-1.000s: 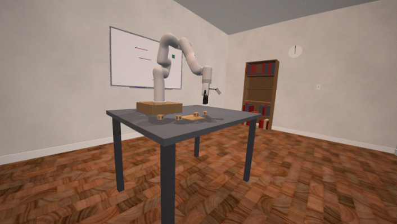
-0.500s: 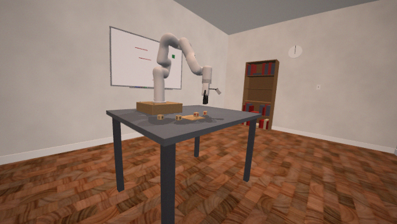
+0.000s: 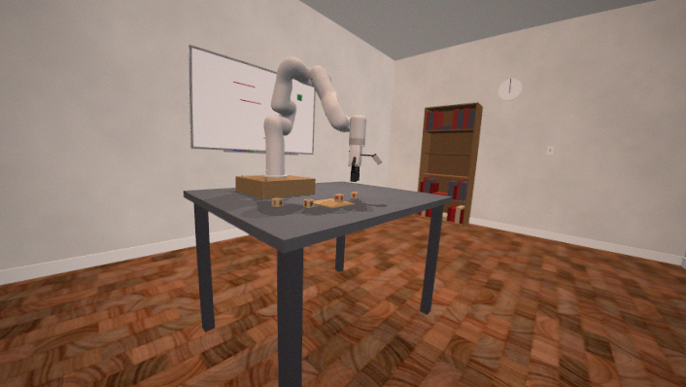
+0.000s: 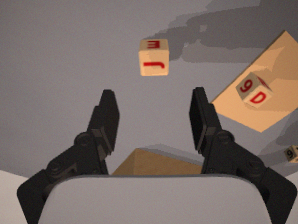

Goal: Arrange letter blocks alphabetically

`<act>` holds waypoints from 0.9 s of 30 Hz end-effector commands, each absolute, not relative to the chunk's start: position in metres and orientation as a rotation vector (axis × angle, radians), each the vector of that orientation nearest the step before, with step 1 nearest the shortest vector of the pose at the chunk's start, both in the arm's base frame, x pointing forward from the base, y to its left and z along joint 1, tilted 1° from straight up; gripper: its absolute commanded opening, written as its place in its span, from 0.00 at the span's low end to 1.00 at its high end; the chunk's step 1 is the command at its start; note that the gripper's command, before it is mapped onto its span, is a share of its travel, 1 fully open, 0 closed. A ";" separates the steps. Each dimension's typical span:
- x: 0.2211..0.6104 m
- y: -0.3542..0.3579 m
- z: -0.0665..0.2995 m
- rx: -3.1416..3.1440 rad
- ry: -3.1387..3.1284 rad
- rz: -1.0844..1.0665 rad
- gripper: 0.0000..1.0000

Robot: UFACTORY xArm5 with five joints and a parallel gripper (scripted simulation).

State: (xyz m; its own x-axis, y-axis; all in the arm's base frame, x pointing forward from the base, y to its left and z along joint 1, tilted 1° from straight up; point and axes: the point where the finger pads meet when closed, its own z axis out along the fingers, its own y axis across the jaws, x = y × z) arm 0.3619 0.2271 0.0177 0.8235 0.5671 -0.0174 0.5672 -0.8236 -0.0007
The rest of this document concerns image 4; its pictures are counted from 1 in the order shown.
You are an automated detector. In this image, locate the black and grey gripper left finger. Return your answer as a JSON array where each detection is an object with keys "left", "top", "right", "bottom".
[{"left": 17, "top": 89, "right": 120, "bottom": 224}]

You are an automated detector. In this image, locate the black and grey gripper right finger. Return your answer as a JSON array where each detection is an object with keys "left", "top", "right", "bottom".
[{"left": 189, "top": 87, "right": 298, "bottom": 224}]

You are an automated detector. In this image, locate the orange flat mat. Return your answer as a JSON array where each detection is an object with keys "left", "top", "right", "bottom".
[{"left": 210, "top": 30, "right": 298, "bottom": 132}]

